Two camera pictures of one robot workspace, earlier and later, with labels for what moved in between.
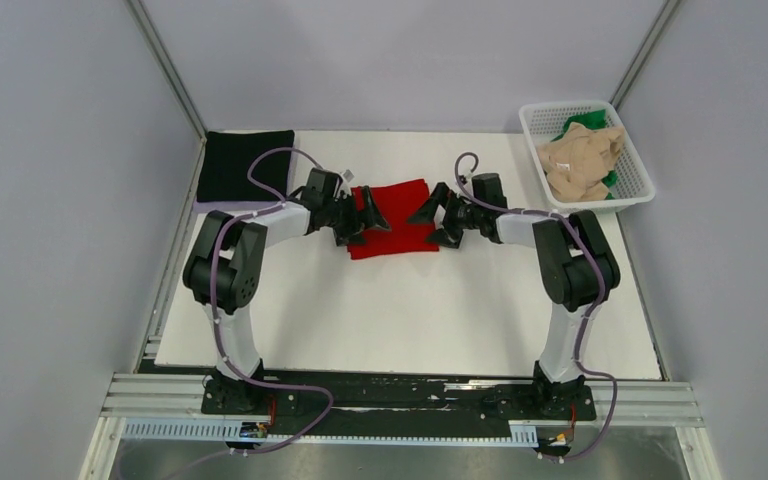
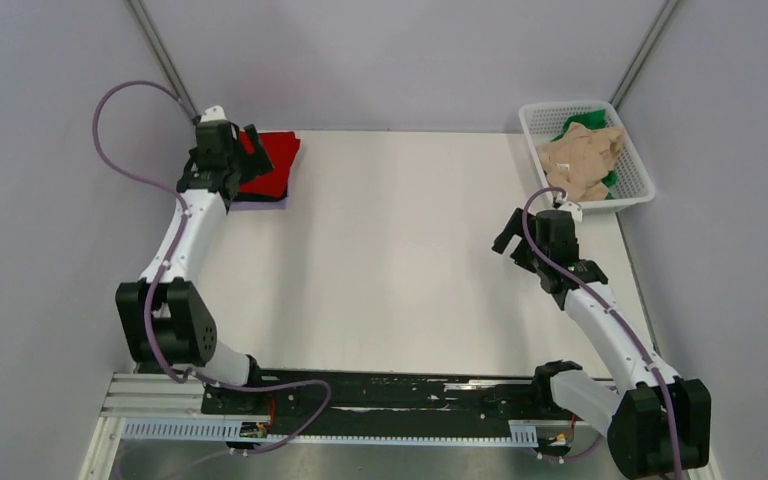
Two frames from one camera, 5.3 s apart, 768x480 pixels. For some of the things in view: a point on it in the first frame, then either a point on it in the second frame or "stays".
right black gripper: [448, 235] → [513, 228]
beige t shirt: [577, 163] stays
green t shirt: [593, 121] stays
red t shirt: [396, 203] → [281, 149]
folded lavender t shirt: [232, 206] stays
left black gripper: [370, 217] → [258, 162]
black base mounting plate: [383, 405] stays
